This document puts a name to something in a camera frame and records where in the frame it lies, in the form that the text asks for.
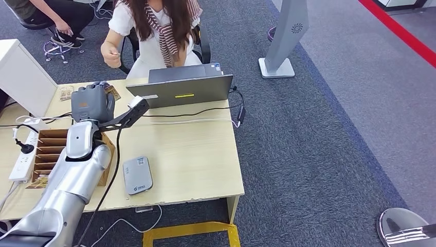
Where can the person's right hand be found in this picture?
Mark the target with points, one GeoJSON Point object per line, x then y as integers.
{"type": "Point", "coordinates": [110, 54]}

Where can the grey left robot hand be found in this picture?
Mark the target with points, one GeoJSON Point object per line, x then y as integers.
{"type": "Point", "coordinates": [90, 104]}

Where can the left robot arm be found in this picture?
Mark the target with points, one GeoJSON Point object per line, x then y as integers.
{"type": "Point", "coordinates": [75, 177]}

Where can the person's right forearm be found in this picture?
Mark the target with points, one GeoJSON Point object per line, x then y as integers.
{"type": "Point", "coordinates": [110, 39]}

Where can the person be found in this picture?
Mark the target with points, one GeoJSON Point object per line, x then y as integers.
{"type": "Point", "coordinates": [153, 51]}
{"type": "Point", "coordinates": [68, 17]}

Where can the wooden card organizer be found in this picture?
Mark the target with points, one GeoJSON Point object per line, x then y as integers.
{"type": "Point", "coordinates": [51, 150]}

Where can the hotel key card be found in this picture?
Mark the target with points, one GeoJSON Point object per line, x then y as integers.
{"type": "Point", "coordinates": [37, 184]}

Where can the chrome stool base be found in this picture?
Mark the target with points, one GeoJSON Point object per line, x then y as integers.
{"type": "Point", "coordinates": [56, 50]}

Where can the white cabinet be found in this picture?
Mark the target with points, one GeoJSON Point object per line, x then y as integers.
{"type": "Point", "coordinates": [24, 78]}

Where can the black plug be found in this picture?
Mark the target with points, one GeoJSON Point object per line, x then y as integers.
{"type": "Point", "coordinates": [26, 149]}

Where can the grey laptop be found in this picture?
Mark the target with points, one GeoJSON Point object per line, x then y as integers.
{"type": "Point", "coordinates": [190, 90]}

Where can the white power strip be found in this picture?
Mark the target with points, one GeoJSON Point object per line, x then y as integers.
{"type": "Point", "coordinates": [22, 167]}

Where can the black office chair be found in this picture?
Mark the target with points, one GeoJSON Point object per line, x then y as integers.
{"type": "Point", "coordinates": [205, 47]}

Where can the clear plastic clip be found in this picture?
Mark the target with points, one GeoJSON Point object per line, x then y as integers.
{"type": "Point", "coordinates": [144, 209]}

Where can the black power adapter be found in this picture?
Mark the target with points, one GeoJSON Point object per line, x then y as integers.
{"type": "Point", "coordinates": [241, 114]}

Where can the yellow floor tape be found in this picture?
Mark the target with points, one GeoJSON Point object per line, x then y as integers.
{"type": "Point", "coordinates": [190, 229]}

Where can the grey kiosk stand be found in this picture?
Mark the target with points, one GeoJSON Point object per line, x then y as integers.
{"type": "Point", "coordinates": [286, 34]}

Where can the beige desk side panel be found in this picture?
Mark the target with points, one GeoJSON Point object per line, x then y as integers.
{"type": "Point", "coordinates": [232, 208]}

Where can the red floor tape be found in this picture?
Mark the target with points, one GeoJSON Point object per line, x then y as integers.
{"type": "Point", "coordinates": [402, 32]}

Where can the white furniture base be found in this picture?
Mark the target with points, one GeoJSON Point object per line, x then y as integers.
{"type": "Point", "coordinates": [398, 3]}

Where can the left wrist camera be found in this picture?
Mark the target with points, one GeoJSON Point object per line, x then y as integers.
{"type": "Point", "coordinates": [136, 102]}

